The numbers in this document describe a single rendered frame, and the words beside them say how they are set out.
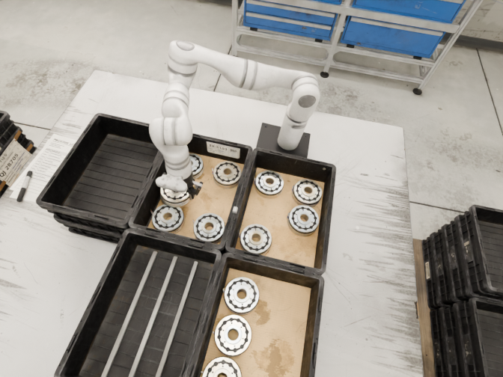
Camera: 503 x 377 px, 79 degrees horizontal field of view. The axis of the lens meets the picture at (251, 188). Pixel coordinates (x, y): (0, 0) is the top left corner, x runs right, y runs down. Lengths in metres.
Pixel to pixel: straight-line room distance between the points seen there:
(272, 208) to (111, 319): 0.60
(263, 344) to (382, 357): 0.41
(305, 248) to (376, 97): 2.10
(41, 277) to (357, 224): 1.16
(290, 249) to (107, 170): 0.72
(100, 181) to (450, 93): 2.94
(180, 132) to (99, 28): 2.87
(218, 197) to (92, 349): 0.57
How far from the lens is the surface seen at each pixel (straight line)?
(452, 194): 2.59
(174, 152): 0.84
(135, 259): 1.05
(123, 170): 1.22
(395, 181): 1.47
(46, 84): 3.11
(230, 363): 0.93
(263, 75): 1.04
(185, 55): 1.00
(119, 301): 1.03
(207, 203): 1.08
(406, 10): 2.75
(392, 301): 1.24
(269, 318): 0.97
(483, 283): 1.61
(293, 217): 1.05
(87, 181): 1.24
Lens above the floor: 1.78
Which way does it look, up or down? 59 degrees down
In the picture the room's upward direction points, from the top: 7 degrees clockwise
